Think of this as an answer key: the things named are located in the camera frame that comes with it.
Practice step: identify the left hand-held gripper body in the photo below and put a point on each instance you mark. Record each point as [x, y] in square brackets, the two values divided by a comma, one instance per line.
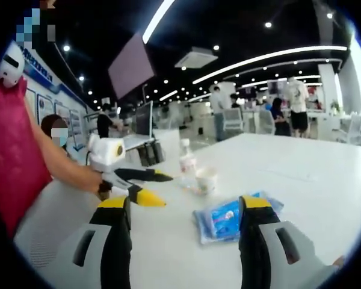
[105, 153]

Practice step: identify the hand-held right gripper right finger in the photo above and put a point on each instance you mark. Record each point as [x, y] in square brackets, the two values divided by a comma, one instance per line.
[255, 247]

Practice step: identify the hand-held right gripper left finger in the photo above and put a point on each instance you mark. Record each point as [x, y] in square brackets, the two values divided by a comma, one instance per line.
[114, 247]

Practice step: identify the blue printed packet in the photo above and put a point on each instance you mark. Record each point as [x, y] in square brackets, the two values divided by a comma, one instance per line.
[219, 221]

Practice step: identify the clear plastic bottle red label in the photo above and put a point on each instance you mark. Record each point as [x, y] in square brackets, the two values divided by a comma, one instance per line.
[188, 164]

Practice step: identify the white paper cup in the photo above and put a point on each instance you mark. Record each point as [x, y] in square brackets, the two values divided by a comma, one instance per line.
[206, 180]

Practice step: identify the person's left hand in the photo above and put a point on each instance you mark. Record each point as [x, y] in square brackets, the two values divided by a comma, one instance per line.
[97, 186]

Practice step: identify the person's right hand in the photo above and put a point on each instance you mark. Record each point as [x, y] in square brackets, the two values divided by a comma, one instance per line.
[338, 262]

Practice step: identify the black equipment boxes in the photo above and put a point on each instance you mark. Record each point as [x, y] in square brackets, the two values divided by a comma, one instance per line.
[152, 153]

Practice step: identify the computer monitor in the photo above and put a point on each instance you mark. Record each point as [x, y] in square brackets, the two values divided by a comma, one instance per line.
[144, 120]

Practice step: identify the white table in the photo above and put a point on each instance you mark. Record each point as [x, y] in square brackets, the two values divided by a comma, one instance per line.
[319, 210]

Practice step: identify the hanging ceiling screen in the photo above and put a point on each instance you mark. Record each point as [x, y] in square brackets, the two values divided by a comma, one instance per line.
[130, 67]

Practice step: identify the person's red shirt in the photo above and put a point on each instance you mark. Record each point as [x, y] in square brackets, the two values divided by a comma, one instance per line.
[15, 156]

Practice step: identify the white mesh office chair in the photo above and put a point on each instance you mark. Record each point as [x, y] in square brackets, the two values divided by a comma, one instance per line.
[233, 120]

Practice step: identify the ceiling air vent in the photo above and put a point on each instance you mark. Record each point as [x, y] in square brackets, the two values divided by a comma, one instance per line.
[196, 57]

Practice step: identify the white worn device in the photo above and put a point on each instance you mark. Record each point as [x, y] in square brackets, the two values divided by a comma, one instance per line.
[10, 64]

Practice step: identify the potted plant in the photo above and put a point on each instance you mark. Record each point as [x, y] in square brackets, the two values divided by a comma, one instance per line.
[335, 106]

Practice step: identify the wall display board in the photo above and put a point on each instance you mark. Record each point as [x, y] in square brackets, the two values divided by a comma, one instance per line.
[60, 105]

